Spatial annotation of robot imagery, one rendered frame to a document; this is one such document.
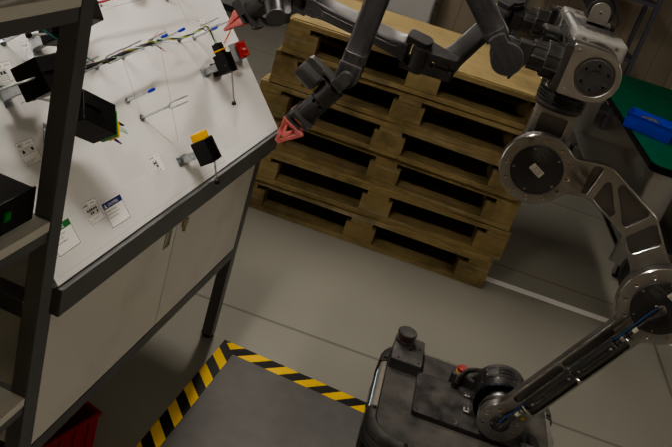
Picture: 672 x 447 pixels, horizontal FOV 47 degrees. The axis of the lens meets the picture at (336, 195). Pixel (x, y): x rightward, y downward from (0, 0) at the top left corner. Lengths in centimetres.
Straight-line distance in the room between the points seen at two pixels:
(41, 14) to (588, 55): 119
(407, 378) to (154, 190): 119
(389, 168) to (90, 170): 219
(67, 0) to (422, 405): 177
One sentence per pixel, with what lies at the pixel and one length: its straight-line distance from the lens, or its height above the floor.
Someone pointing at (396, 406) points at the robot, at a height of 24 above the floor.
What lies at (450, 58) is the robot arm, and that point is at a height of 134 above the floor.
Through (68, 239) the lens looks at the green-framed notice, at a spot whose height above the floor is 92.
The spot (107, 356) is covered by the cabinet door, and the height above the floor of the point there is 46.
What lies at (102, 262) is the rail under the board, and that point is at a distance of 168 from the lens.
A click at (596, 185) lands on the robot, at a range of 217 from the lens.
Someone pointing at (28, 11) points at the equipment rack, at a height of 145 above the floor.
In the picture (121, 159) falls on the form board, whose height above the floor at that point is 99.
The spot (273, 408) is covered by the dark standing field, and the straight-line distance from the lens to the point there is 273.
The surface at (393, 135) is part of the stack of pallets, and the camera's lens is 363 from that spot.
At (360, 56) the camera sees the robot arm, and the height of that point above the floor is 132.
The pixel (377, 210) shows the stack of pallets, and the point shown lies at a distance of 377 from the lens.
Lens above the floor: 178
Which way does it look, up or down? 24 degrees down
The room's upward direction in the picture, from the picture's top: 18 degrees clockwise
